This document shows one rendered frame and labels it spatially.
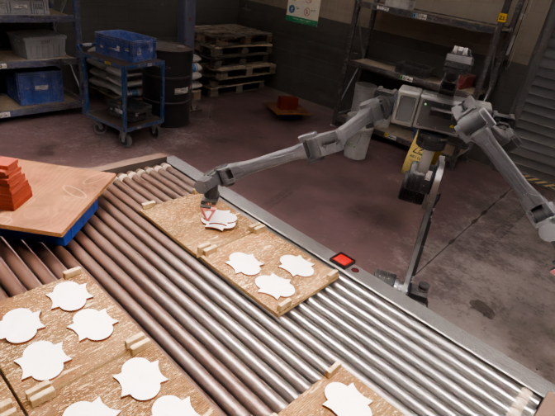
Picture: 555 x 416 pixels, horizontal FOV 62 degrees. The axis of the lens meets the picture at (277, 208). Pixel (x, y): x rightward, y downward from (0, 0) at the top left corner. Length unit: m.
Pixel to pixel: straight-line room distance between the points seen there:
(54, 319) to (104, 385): 0.31
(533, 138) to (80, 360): 5.50
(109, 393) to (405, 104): 1.60
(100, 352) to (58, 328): 0.16
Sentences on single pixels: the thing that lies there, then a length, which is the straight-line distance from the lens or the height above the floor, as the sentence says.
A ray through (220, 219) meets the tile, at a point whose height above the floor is 0.96.
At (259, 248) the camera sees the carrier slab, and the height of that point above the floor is 0.94.
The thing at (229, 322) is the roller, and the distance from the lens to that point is 1.54.
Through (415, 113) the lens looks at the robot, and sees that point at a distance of 2.15.
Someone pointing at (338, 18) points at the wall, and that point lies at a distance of 7.11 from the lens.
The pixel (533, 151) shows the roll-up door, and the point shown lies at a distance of 6.14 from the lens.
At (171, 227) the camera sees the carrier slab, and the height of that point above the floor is 0.94.
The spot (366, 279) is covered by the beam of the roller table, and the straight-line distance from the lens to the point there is 1.84.
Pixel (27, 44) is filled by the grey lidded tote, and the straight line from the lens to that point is 5.75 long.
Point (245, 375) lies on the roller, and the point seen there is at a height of 0.92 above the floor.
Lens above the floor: 1.97
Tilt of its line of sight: 29 degrees down
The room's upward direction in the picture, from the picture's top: 9 degrees clockwise
